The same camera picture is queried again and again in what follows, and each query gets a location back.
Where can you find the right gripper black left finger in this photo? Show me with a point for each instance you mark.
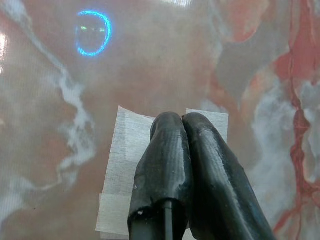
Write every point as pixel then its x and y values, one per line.
pixel 165 170

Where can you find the white tape strip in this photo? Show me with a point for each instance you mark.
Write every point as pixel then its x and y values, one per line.
pixel 112 215

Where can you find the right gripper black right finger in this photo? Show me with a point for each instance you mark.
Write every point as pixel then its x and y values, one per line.
pixel 220 190

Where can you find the white adhesive patch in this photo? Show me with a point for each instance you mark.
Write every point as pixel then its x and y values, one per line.
pixel 125 155

